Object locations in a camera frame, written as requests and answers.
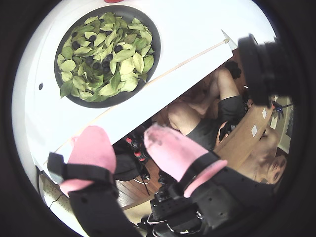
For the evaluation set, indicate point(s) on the pink tipped gripper finger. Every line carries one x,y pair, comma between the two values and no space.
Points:
172,150
93,148

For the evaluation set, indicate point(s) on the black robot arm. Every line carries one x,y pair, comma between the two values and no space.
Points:
170,209

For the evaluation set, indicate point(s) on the dark grey round bowl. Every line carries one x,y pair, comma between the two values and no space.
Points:
123,98

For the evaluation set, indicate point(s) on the pile of green leaves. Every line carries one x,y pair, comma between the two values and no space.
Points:
128,66

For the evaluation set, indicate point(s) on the red collapsible silicone cup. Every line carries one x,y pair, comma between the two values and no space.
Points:
116,1

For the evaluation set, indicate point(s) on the black stand with red knobs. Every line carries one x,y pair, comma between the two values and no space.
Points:
141,156

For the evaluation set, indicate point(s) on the black bag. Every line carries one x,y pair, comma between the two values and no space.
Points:
130,170

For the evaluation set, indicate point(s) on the white perforated box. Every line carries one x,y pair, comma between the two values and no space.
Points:
53,190

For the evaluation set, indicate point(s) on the light wooden board white labels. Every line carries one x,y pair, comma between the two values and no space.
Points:
247,133

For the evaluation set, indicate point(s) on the seated person grey shorts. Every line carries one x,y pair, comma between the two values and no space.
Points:
222,81

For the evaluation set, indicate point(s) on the black camera lens module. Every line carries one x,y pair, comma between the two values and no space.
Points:
256,69

